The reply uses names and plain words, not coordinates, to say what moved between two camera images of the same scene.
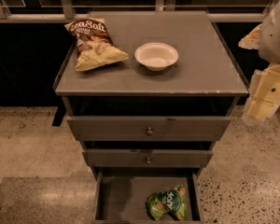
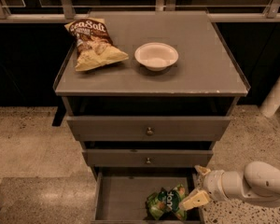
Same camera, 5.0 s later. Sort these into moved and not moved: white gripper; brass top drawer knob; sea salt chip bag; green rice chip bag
Moved: white gripper
Not moved: brass top drawer knob; sea salt chip bag; green rice chip bag
